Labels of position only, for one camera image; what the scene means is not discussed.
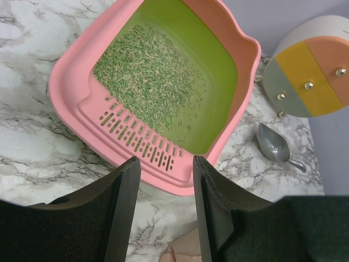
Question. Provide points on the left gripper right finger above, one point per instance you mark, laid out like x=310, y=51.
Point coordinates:
x=236, y=225

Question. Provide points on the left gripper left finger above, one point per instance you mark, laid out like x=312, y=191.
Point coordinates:
x=90, y=224

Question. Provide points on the peach cat litter bag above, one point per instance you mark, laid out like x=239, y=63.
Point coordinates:
x=185, y=248

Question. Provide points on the grey metal scoop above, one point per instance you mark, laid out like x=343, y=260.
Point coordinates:
x=275, y=148

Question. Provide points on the pink green litter box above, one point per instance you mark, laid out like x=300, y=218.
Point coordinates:
x=207, y=32

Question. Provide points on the green cat litter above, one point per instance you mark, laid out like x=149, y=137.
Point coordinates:
x=154, y=80

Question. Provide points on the round cream drawer cabinet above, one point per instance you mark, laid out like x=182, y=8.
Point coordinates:
x=307, y=75

